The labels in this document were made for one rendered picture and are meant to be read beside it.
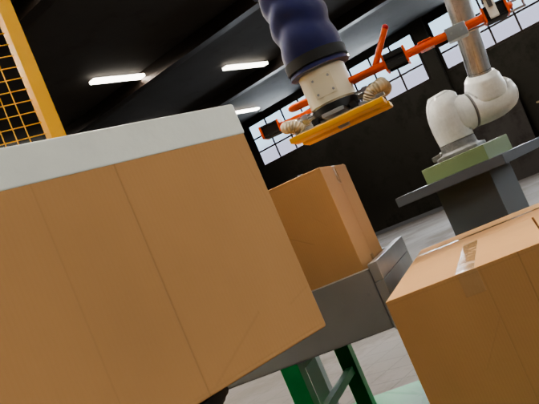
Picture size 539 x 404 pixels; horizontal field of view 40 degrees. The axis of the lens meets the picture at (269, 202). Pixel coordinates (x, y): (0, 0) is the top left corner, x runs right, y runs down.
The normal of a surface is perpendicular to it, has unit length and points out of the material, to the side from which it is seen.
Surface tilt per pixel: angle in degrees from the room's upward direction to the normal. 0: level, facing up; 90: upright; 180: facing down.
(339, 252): 90
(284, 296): 90
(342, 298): 90
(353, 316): 90
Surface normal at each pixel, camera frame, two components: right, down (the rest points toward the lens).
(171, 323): 0.67, -0.33
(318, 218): -0.30, 0.07
